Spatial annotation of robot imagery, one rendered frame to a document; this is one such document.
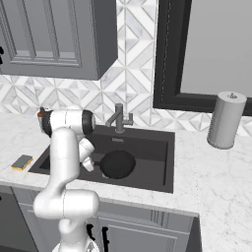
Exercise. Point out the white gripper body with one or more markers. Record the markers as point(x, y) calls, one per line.
point(88, 164)

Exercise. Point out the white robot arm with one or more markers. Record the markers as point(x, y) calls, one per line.
point(64, 154)

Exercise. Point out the black frying pan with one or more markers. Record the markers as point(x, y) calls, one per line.
point(118, 164)

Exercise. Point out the yellow and grey sponge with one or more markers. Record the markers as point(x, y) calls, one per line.
point(22, 162)

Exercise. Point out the black sink basin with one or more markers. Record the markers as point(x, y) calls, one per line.
point(154, 164)

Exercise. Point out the grey metal tap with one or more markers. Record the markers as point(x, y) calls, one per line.
point(119, 118)

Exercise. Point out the grey base cupboard door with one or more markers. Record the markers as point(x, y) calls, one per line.
point(144, 238)
point(32, 226)

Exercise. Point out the dark grey dishwasher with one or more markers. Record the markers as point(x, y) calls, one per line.
point(13, 223)

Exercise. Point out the grey paper towel roll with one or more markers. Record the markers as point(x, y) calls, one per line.
point(226, 121)

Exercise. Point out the black window frame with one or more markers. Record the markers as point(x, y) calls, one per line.
point(169, 65)

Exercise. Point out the grey wall cupboard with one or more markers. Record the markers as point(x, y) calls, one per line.
point(106, 32)

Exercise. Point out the grey wall cupboard door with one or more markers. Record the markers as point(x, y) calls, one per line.
point(49, 32)

